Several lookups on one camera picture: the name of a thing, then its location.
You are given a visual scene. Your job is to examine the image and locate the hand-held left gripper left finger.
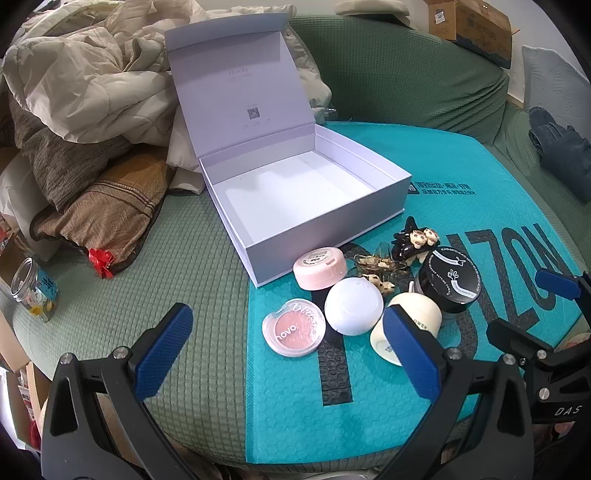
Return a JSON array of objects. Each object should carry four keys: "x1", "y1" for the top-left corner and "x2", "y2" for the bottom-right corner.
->
[{"x1": 41, "y1": 302, "x2": 199, "y2": 480}]

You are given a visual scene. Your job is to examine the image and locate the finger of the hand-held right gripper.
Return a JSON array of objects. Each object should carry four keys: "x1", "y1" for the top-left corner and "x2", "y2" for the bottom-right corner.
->
[
  {"x1": 536, "y1": 270, "x2": 591, "y2": 301},
  {"x1": 487, "y1": 319, "x2": 555, "y2": 365}
]

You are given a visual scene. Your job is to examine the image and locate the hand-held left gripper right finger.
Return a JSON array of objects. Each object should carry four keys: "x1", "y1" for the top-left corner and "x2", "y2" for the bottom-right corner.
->
[{"x1": 369, "y1": 305, "x2": 536, "y2": 480}]

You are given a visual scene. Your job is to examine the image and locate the cream jar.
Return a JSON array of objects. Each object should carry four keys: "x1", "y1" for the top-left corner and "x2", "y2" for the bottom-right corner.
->
[{"x1": 369, "y1": 292, "x2": 444, "y2": 367}]

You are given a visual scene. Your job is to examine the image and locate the white round case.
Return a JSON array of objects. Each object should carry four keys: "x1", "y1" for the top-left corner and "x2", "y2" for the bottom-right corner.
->
[{"x1": 324, "y1": 277, "x2": 385, "y2": 335}]

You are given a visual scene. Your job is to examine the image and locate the black round jar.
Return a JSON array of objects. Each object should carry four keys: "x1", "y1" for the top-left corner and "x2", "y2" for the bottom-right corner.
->
[{"x1": 413, "y1": 249, "x2": 483, "y2": 315}]

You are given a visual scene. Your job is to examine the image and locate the brown bear hair claw clip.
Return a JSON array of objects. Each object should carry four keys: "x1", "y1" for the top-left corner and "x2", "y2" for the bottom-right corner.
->
[{"x1": 346, "y1": 240, "x2": 411, "y2": 296}]

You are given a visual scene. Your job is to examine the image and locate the black bear hair claw clip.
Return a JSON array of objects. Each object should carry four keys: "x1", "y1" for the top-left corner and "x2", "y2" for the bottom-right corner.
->
[{"x1": 392, "y1": 217, "x2": 441, "y2": 264}]

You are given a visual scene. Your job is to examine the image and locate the clear pink blush compact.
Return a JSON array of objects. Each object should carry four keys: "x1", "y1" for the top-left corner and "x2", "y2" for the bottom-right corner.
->
[{"x1": 262, "y1": 298, "x2": 328, "y2": 357}]

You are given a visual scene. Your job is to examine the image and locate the pink round labelled compact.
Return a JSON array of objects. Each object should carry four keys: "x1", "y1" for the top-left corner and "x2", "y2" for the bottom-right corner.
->
[{"x1": 293, "y1": 247, "x2": 348, "y2": 291}]

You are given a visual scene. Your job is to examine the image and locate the white hinged gift box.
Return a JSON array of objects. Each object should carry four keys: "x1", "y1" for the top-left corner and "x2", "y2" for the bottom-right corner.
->
[{"x1": 165, "y1": 13, "x2": 413, "y2": 288}]

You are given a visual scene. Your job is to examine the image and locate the red ribbon bow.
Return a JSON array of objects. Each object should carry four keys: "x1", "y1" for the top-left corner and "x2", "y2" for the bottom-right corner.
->
[{"x1": 88, "y1": 248, "x2": 116, "y2": 279}]

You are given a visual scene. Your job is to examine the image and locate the teal bubble mailer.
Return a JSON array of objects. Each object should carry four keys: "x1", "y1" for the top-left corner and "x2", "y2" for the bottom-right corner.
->
[{"x1": 245, "y1": 121, "x2": 587, "y2": 467}]

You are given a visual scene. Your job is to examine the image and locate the blue denim jeans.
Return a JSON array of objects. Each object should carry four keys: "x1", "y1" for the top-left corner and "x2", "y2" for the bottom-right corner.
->
[{"x1": 527, "y1": 106, "x2": 591, "y2": 204}]

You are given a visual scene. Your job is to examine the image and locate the glass jar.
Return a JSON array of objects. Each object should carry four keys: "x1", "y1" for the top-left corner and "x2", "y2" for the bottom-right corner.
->
[{"x1": 10, "y1": 257, "x2": 60, "y2": 322}]

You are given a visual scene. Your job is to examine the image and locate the brown striped cushion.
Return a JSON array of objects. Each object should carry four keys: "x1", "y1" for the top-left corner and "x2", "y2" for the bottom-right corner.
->
[{"x1": 28, "y1": 148, "x2": 176, "y2": 280}]

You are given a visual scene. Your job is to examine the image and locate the white pillow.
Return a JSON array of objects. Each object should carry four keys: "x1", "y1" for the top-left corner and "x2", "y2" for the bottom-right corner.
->
[{"x1": 522, "y1": 45, "x2": 591, "y2": 121}]

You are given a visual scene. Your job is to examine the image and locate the grey-brown knit cloth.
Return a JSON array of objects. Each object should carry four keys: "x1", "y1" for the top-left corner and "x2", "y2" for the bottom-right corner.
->
[{"x1": 9, "y1": 99, "x2": 139, "y2": 208}]

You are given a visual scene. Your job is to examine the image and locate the cardboard box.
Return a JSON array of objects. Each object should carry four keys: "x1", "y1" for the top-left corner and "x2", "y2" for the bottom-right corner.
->
[{"x1": 422, "y1": 0, "x2": 520, "y2": 70}]

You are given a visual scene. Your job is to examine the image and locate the beige puffer jacket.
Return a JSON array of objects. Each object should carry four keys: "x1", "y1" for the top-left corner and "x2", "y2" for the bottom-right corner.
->
[{"x1": 2, "y1": 0, "x2": 333, "y2": 195}]

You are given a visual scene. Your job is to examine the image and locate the beige cap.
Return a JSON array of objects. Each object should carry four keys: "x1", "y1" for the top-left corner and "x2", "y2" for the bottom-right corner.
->
[{"x1": 335, "y1": 0, "x2": 409, "y2": 19}]

